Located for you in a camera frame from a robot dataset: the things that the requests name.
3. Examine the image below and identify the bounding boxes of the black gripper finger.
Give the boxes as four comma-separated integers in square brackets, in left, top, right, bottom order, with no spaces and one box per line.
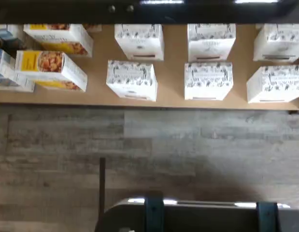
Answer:
[257,202,281,232]
[143,190,165,232]

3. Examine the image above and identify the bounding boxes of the white floral pantry box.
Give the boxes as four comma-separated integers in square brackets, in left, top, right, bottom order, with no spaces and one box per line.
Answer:
[187,23,236,62]
[114,23,164,61]
[184,62,234,101]
[253,23,299,62]
[246,65,299,104]
[106,60,157,102]

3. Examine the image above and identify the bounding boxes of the white yellow granola box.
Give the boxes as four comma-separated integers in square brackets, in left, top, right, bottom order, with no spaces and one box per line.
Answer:
[23,23,94,58]
[14,50,88,92]

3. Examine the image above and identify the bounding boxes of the white blue oatmeal box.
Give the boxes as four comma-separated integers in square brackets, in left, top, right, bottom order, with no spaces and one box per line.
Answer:
[0,49,35,93]
[0,24,26,50]

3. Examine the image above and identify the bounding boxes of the thin dark metal bar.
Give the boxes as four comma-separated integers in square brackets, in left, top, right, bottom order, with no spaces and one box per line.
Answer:
[99,157,106,219]

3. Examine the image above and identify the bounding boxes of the white Organic Pantry boxes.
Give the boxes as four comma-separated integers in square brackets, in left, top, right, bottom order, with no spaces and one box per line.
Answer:
[0,23,299,111]

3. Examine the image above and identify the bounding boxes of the black metal shelving rack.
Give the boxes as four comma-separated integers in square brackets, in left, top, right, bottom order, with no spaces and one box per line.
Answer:
[0,0,299,25]

